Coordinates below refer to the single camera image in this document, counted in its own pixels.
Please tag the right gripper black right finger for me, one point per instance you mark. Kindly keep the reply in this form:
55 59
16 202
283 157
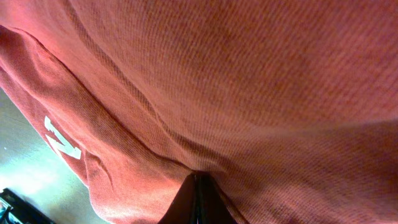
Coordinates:
211 209

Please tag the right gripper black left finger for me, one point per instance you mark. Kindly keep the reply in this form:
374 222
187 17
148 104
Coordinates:
182 210

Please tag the red printed t-shirt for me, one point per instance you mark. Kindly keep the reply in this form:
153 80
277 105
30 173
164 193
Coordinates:
291 106

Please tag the black base bottom corner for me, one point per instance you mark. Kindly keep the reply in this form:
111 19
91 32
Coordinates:
15 210

